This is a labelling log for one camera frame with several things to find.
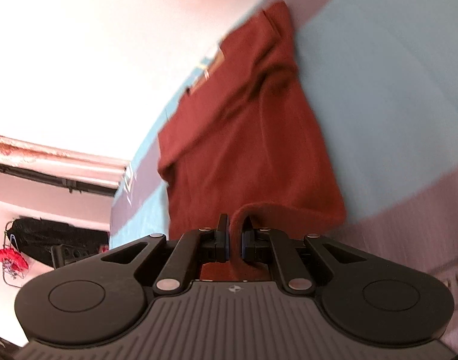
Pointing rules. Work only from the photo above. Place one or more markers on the dark red knit sweater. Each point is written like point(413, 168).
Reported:
point(246, 144)

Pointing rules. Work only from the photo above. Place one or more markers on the black bag on wall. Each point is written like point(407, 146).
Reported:
point(36, 238)

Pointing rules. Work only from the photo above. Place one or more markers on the black window frame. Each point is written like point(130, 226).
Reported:
point(70, 185)

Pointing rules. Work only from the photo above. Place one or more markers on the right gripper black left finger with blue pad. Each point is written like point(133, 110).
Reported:
point(100, 298)

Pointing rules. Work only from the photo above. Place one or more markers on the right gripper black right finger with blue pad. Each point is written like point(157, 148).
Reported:
point(368, 298)

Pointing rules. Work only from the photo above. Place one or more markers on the red item on wire rack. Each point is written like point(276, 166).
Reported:
point(13, 262)

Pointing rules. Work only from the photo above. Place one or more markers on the pink floral curtain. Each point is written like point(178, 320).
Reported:
point(67, 164)

